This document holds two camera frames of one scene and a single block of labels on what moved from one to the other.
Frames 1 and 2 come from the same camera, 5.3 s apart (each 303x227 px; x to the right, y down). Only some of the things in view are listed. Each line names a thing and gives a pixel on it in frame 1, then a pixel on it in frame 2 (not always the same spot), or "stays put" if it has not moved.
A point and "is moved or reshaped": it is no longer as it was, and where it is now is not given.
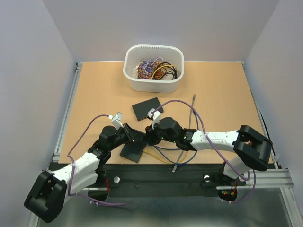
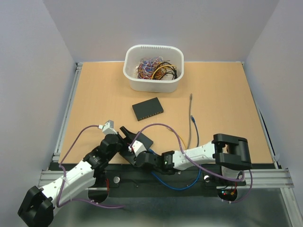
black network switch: [141, 109] stays put
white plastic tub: [151, 68] stays put
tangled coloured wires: [155, 68] stays put
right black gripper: [151, 137] -> [135, 158]
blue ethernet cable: [197, 119] is moved or reshaped
